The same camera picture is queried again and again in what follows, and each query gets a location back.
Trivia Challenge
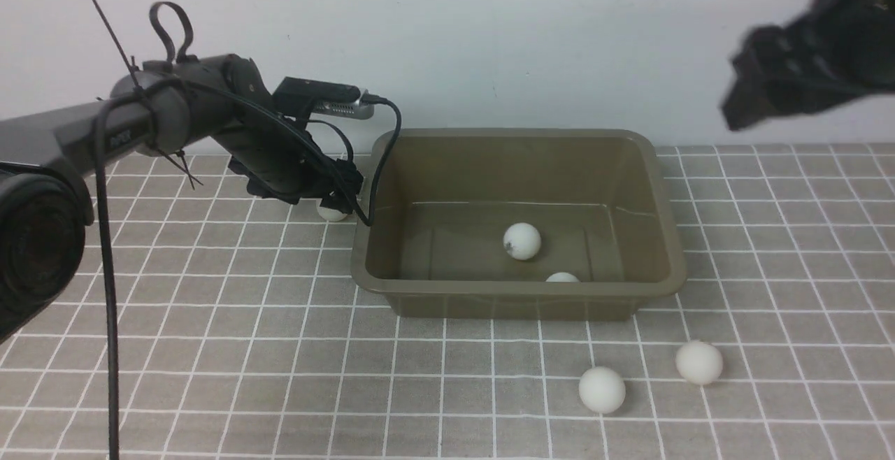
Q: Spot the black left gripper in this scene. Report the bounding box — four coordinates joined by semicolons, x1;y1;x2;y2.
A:
213;114;364;213

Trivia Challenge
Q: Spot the plain white ping-pong ball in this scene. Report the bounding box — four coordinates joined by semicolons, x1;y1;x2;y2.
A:
316;204;348;223

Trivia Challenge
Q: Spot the white ping-pong ball with logo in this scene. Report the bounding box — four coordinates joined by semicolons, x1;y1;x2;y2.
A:
503;223;541;261

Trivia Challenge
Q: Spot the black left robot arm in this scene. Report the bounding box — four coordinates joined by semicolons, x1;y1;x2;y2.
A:
2;53;372;339

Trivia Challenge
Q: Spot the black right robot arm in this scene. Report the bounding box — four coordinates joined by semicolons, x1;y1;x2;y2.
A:
720;0;894;132

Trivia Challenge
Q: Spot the olive plastic storage bin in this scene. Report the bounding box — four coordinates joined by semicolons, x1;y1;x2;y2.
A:
351;129;687;321

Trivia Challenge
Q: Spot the grey checked tablecloth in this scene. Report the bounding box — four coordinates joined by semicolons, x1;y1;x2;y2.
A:
0;144;895;460

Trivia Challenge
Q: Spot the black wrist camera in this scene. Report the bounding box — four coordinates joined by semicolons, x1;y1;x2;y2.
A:
272;77;374;120

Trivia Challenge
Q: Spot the black camera cable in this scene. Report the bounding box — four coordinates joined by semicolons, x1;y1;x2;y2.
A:
94;79;403;460

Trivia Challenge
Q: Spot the black cable tie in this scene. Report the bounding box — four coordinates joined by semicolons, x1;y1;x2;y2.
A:
72;0;203;189

